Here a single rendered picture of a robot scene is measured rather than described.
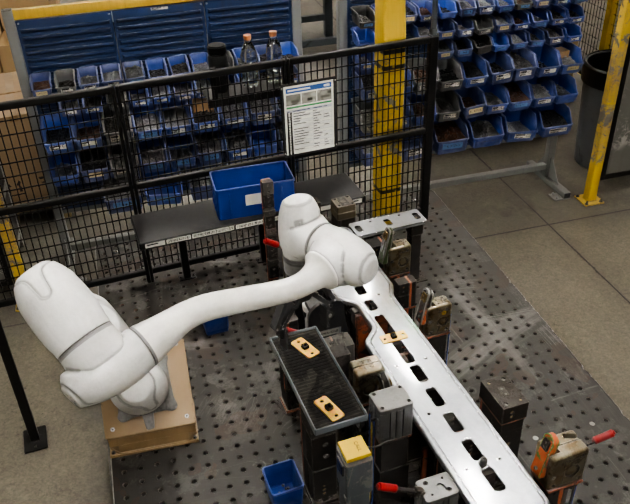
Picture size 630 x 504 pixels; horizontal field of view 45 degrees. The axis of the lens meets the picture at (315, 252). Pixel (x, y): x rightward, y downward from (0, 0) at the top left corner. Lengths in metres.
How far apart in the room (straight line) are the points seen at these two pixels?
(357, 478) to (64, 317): 0.76
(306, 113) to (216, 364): 1.03
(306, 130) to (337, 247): 1.40
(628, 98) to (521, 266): 1.25
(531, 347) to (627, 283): 1.74
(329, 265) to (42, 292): 0.61
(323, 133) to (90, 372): 1.74
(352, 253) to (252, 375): 1.09
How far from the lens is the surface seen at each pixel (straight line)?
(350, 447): 1.82
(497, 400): 2.15
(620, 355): 4.01
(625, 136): 5.15
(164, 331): 1.66
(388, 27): 3.07
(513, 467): 2.04
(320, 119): 3.05
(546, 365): 2.78
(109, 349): 1.62
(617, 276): 4.55
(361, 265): 1.68
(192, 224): 2.90
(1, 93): 5.29
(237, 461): 2.42
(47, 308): 1.63
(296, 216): 1.77
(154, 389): 2.18
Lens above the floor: 2.52
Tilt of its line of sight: 34 degrees down
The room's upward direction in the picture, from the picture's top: 2 degrees counter-clockwise
